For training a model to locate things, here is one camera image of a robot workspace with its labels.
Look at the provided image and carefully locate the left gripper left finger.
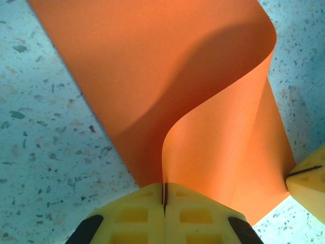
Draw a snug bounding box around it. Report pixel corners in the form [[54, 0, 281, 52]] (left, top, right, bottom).
[[65, 182, 166, 244]]

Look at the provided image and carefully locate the orange paper sheet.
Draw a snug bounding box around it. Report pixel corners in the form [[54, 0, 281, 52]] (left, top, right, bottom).
[[26, 0, 298, 227]]

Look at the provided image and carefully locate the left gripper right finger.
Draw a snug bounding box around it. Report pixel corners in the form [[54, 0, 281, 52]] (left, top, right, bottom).
[[164, 182, 265, 244]]

